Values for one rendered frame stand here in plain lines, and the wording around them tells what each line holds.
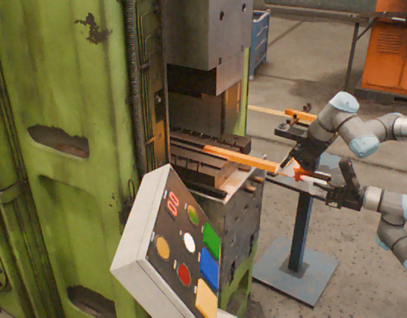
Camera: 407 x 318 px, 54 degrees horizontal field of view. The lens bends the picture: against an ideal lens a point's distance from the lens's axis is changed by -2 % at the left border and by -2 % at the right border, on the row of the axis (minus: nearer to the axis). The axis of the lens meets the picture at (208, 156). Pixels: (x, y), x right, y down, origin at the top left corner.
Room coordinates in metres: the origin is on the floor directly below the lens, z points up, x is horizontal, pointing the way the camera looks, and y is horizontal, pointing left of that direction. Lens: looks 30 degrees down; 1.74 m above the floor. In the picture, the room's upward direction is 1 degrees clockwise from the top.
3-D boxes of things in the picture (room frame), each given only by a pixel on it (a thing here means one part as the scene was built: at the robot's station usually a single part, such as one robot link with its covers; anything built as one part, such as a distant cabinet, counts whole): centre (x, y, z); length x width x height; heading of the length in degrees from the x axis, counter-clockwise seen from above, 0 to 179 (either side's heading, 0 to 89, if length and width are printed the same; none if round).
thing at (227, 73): (1.35, 0.12, 1.32); 0.42 x 0.20 x 0.10; 62
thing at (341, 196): (1.08, -0.45, 0.98); 0.12 x 0.08 x 0.09; 62
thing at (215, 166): (1.35, 0.12, 0.96); 0.42 x 0.20 x 0.09; 62
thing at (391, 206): (1.00, -0.59, 0.98); 0.11 x 0.08 x 0.09; 62
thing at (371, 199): (1.04, -0.52, 0.99); 0.08 x 0.05 x 0.08; 152
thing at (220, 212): (1.41, 0.10, 0.69); 0.56 x 0.38 x 0.45; 62
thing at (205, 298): (0.61, 0.00, 1.01); 0.07 x 0.05 x 0.07; 177
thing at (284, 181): (1.69, -0.50, 0.68); 0.40 x 0.30 x 0.02; 146
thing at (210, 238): (0.81, -0.01, 1.01); 0.07 x 0.05 x 0.07; 177
